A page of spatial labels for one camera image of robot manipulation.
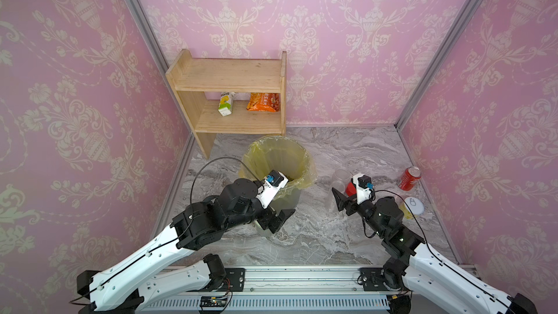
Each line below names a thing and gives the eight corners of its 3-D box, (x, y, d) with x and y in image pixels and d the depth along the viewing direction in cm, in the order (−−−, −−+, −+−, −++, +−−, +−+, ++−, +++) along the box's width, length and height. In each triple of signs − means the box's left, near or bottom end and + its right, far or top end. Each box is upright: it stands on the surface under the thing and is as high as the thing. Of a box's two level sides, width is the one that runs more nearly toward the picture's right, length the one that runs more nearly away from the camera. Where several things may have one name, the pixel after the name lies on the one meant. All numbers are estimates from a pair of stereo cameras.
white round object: (410, 219, 89) (417, 214, 85) (399, 204, 93) (404, 198, 89) (421, 214, 90) (428, 209, 86) (409, 200, 95) (415, 194, 90)
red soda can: (396, 188, 99) (407, 174, 90) (398, 178, 102) (409, 164, 93) (408, 193, 97) (420, 179, 88) (410, 183, 101) (422, 169, 91)
